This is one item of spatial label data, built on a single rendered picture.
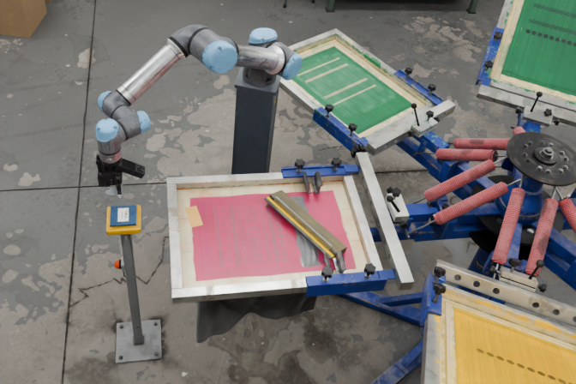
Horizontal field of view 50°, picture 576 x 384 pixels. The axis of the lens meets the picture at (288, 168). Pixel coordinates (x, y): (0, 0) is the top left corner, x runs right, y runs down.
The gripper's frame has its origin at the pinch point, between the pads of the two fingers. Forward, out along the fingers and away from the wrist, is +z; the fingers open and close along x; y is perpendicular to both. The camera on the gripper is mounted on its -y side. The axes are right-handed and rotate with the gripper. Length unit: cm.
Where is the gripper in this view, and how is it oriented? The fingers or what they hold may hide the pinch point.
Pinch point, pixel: (122, 195)
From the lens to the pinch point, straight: 243.9
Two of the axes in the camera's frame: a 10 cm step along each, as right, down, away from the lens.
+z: -1.0, 7.0, 7.1
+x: 1.5, 7.1, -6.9
